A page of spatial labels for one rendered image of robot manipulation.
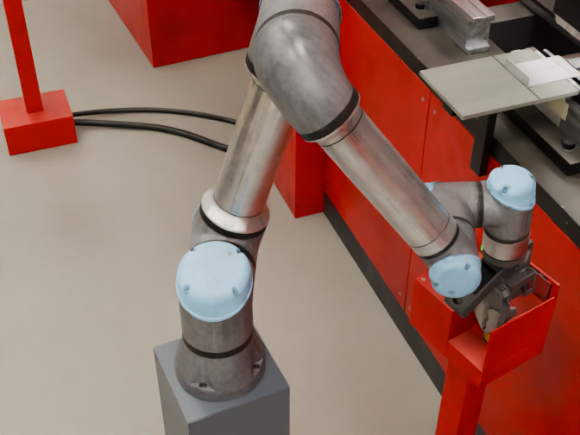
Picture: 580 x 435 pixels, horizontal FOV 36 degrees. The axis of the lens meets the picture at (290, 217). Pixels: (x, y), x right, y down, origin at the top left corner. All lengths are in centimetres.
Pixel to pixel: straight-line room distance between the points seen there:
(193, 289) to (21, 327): 146
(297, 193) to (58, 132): 97
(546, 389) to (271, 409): 70
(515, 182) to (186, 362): 59
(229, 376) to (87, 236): 163
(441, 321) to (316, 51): 70
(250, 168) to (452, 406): 76
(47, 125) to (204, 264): 208
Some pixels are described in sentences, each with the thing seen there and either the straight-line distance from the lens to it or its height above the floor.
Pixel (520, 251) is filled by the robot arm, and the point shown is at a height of 97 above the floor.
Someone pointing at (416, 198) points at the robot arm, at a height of 117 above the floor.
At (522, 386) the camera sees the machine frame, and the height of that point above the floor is 38.
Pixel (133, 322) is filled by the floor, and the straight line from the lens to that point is 272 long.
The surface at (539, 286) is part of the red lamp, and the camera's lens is 169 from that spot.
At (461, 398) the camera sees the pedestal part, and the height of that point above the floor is 52.
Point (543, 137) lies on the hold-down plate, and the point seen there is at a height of 90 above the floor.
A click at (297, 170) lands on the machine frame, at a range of 291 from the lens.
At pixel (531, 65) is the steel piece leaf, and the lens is 194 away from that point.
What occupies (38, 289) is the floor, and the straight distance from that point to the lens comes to 288.
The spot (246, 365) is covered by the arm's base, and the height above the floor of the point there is 83.
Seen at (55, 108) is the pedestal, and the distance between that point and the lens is 346.
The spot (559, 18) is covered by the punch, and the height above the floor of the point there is 109.
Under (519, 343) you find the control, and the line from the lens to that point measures 169.
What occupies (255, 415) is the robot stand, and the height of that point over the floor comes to 73.
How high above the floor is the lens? 195
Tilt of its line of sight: 40 degrees down
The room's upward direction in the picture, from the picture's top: straight up
